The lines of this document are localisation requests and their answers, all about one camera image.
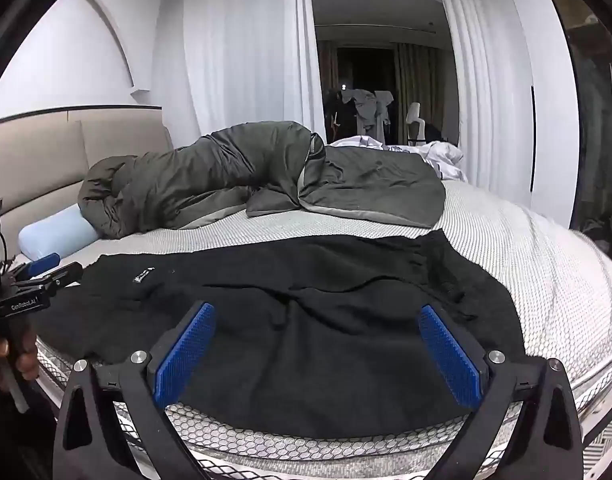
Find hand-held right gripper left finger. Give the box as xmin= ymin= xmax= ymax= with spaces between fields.
xmin=53 ymin=301 xmax=222 ymax=480

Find dark grey duvet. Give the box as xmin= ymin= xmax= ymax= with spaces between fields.
xmin=77 ymin=121 xmax=447 ymax=240

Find brown curtain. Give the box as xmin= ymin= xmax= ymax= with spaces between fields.
xmin=318 ymin=40 xmax=339 ymax=136
xmin=393 ymin=42 xmax=447 ymax=146

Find beige padded headboard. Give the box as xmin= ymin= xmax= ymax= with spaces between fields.
xmin=0 ymin=105 xmax=174 ymax=261

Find white chair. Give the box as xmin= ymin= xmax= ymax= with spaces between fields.
xmin=405 ymin=102 xmax=429 ymax=146

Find crumpled white sheet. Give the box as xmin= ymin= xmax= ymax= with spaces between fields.
xmin=326 ymin=135 xmax=469 ymax=183

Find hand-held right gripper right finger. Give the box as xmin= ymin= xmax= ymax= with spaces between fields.
xmin=417 ymin=304 xmax=584 ymax=480

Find light blue pillow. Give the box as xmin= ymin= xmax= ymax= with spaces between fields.
xmin=18 ymin=204 xmax=99 ymax=261

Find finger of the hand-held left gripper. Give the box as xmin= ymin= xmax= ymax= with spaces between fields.
xmin=27 ymin=253 xmax=62 ymax=279
xmin=13 ymin=261 xmax=85 ymax=297

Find black pants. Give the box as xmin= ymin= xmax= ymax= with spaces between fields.
xmin=31 ymin=230 xmax=527 ymax=438

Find white sheer curtain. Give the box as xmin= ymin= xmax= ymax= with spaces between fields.
xmin=436 ymin=0 xmax=537 ymax=206
xmin=183 ymin=0 xmax=322 ymax=141

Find hanging grey clothes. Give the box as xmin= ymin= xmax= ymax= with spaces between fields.
xmin=353 ymin=89 xmax=394 ymax=141

